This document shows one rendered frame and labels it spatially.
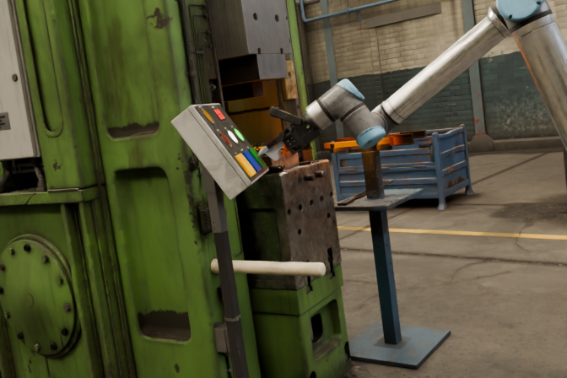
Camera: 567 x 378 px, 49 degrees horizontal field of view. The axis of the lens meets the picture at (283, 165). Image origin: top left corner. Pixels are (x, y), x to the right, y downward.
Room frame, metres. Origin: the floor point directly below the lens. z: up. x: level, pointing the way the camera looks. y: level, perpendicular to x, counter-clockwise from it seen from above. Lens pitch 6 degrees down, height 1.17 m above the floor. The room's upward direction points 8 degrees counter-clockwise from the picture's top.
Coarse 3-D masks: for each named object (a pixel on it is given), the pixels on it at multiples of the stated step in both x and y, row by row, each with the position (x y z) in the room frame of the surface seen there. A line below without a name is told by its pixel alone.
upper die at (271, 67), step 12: (228, 60) 2.44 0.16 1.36; (240, 60) 2.41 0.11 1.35; (252, 60) 2.38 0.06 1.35; (264, 60) 2.41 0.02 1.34; (276, 60) 2.48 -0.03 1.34; (228, 72) 2.44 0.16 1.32; (240, 72) 2.41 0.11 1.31; (252, 72) 2.38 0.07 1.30; (264, 72) 2.40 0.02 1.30; (276, 72) 2.47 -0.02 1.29; (228, 84) 2.45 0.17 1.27
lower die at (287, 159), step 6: (258, 150) 2.51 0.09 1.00; (282, 150) 2.44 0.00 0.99; (264, 156) 2.39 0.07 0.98; (282, 156) 2.43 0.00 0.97; (288, 156) 2.47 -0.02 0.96; (294, 156) 2.51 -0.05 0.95; (270, 162) 2.37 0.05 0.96; (276, 162) 2.39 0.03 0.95; (282, 162) 2.43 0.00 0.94; (288, 162) 2.46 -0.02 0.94; (294, 162) 2.51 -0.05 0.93; (288, 168) 2.46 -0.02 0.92
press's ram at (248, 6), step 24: (216, 0) 2.39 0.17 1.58; (240, 0) 2.33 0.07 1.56; (264, 0) 2.45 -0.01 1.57; (216, 24) 2.39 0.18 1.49; (240, 24) 2.33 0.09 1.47; (264, 24) 2.43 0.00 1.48; (216, 48) 2.40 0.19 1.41; (240, 48) 2.34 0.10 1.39; (264, 48) 2.41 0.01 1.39; (288, 48) 2.56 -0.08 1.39
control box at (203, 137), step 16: (192, 112) 1.76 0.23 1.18; (208, 112) 1.88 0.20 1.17; (224, 112) 2.07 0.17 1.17; (176, 128) 1.77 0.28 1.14; (192, 128) 1.76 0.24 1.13; (208, 128) 1.76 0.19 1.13; (224, 128) 1.92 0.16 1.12; (192, 144) 1.77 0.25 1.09; (208, 144) 1.76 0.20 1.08; (224, 144) 1.78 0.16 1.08; (240, 144) 1.96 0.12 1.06; (208, 160) 1.76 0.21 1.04; (224, 160) 1.75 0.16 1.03; (224, 176) 1.75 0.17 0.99; (240, 176) 1.75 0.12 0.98; (256, 176) 1.85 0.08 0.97; (224, 192) 1.76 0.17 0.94
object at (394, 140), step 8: (392, 136) 2.59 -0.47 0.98; (400, 136) 2.56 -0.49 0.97; (408, 136) 2.54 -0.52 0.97; (328, 144) 2.76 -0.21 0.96; (336, 144) 2.74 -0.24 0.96; (344, 144) 2.71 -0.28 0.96; (352, 144) 2.69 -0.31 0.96; (392, 144) 2.56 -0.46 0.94; (400, 144) 2.55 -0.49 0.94; (408, 144) 2.53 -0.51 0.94
